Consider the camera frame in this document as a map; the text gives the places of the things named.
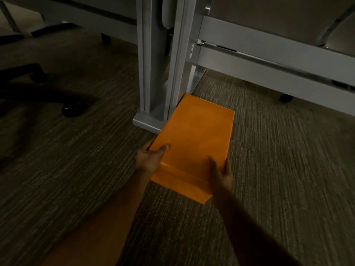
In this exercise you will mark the grey metal desk leg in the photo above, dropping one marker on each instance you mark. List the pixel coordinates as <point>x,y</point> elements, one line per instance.
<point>166,60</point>

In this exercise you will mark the person's left forearm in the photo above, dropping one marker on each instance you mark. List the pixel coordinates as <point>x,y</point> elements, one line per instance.
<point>99,221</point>

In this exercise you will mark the person's left hand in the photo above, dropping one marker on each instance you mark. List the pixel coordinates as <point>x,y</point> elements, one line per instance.
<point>147,160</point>

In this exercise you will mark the person's right forearm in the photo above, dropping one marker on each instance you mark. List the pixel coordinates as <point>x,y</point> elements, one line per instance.
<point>244,232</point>

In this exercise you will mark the person's right hand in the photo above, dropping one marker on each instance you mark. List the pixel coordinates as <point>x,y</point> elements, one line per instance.
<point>220,177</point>

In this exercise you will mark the grey desk panel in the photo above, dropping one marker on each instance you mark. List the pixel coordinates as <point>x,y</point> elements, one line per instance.
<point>91,16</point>

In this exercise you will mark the black office chair base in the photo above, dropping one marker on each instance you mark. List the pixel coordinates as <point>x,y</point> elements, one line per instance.
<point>30,88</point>

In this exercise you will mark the orange padded envelope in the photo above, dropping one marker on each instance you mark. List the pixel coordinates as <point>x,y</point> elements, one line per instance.
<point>194,138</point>

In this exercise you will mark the person's left thumb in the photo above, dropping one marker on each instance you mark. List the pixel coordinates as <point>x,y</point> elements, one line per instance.
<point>162,151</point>

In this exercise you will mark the black caster wheel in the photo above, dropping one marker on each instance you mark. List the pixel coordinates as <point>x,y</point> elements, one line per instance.
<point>286,98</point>

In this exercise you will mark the person's right thumb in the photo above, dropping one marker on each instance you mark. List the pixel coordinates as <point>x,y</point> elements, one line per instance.
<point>214,168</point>

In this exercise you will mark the grey desk crossbeam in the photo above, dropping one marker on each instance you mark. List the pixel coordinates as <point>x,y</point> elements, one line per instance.
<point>277,66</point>

